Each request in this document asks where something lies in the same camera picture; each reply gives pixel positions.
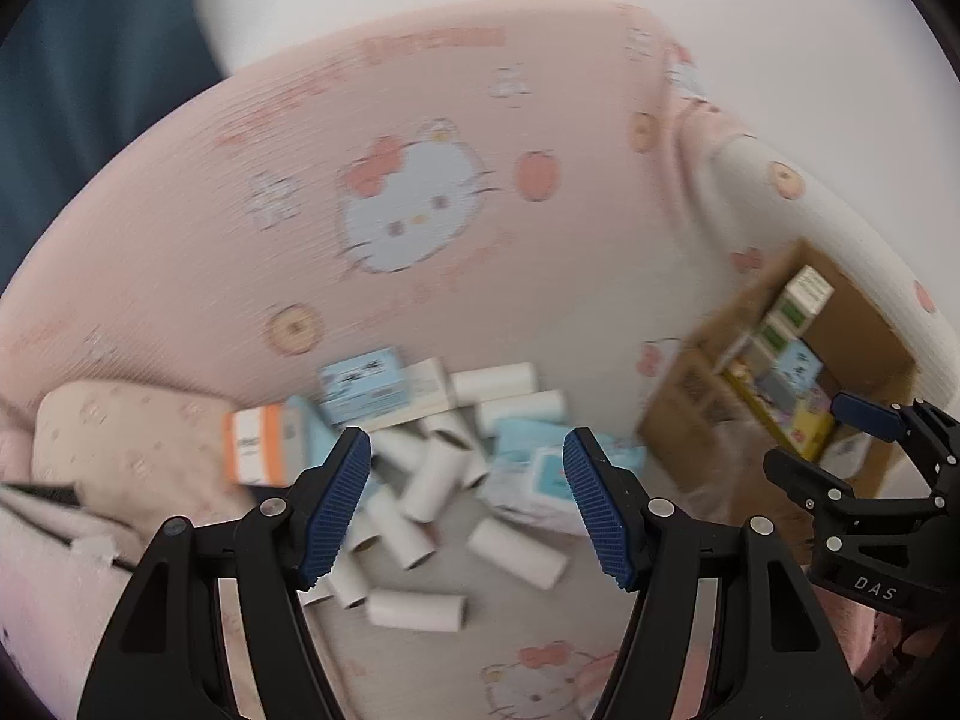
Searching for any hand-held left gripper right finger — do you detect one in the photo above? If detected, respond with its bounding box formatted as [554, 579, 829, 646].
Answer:
[562, 426, 860, 720]

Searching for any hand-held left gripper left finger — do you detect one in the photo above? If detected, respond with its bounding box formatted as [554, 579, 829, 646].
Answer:
[75, 426, 372, 720]

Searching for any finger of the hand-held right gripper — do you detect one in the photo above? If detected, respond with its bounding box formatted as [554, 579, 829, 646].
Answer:
[831, 392, 960, 497]
[763, 448, 952, 535]

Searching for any brown cardboard box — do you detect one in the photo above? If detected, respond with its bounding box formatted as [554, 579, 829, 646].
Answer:
[637, 238, 917, 500]

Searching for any light blue wet wipes pack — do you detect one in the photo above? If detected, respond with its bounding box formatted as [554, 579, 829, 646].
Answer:
[491, 418, 647, 470]

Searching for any person's right forearm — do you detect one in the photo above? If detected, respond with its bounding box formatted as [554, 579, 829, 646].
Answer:
[814, 585, 960, 698]

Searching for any yellow colourful box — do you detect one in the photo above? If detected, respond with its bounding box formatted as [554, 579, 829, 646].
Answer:
[724, 360, 837, 462]

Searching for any white wet wipes pack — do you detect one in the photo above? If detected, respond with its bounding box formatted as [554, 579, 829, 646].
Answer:
[478, 448, 601, 535]

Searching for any light blue printed box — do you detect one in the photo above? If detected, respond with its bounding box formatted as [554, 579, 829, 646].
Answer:
[771, 341, 826, 395]
[319, 347, 410, 425]

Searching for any pile of white paper rolls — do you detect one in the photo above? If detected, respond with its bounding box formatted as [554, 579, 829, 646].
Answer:
[300, 361, 569, 629]

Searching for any orange and white box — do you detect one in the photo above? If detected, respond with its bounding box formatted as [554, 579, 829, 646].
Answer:
[223, 397, 335, 487]

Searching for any white and green box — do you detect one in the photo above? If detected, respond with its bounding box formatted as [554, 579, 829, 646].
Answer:
[784, 265, 835, 316]
[752, 319, 790, 362]
[771, 292, 818, 337]

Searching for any plain white box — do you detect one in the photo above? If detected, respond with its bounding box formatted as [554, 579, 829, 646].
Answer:
[401, 358, 457, 421]

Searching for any pale pink printed quilt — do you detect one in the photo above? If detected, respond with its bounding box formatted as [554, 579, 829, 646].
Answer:
[0, 381, 248, 563]

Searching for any pink cartoon printed blanket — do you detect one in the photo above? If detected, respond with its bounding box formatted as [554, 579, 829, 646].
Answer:
[0, 0, 960, 720]

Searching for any dark blue curtain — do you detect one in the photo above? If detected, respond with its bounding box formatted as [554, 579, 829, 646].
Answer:
[0, 0, 226, 256]

